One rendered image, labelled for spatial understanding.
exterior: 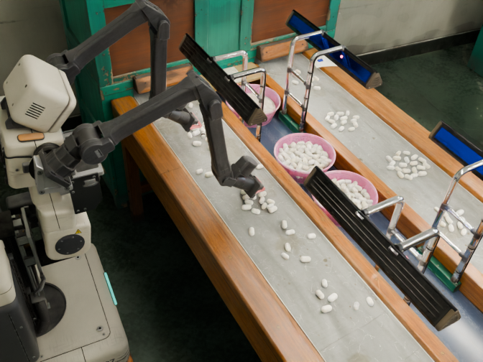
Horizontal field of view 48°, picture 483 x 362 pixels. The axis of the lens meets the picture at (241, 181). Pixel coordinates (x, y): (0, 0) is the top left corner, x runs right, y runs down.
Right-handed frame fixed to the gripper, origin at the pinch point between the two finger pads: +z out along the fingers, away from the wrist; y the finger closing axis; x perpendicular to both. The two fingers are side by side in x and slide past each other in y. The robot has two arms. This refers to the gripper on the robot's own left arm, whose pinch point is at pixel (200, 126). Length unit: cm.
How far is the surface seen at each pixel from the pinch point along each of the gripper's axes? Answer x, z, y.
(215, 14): -39, 7, 44
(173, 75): -4.7, 2.7, 38.6
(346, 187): -21, 36, -54
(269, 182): -3.3, 14.6, -37.8
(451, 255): -30, 40, -102
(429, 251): -31, 2, -110
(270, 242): 7, 2, -66
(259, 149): -8.6, 17.4, -20.2
